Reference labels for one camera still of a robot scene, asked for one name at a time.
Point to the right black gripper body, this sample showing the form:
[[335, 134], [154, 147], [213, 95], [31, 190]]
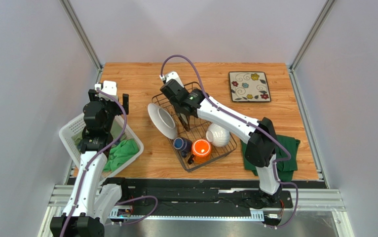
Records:
[[182, 109]]

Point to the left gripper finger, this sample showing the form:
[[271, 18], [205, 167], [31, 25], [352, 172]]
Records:
[[92, 94], [125, 103]]

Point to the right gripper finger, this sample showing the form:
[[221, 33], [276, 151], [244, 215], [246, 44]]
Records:
[[188, 118], [180, 115]]

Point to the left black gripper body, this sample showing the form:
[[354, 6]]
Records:
[[110, 108]]

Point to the dark blue mug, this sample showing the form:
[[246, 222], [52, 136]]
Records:
[[183, 146]]

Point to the white green-rimmed round plate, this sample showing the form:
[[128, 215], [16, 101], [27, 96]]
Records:
[[163, 121]]

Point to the black rimmed round plate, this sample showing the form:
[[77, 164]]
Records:
[[185, 121]]

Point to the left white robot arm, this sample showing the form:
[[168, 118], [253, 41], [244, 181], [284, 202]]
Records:
[[105, 123]]

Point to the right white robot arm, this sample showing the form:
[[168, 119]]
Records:
[[258, 135]]

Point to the orange mug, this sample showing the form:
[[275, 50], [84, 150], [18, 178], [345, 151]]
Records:
[[200, 152]]

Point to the white plastic basket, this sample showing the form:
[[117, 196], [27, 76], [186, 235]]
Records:
[[77, 125]]

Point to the white ribbed bowl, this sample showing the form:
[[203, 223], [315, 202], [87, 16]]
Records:
[[217, 136]]

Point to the bright green towel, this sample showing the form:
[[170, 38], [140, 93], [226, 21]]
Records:
[[120, 154]]

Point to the square floral plate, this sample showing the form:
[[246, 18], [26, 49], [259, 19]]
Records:
[[249, 87]]

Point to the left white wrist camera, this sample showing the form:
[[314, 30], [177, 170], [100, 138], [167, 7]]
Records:
[[107, 87]]

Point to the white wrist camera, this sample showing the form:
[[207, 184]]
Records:
[[107, 87], [171, 76]]

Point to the black wire dish rack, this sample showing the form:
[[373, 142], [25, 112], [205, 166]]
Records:
[[198, 128]]

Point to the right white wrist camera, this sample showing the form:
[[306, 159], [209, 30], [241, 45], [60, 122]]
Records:
[[171, 76]]

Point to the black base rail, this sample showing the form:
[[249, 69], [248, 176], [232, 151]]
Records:
[[208, 198]]

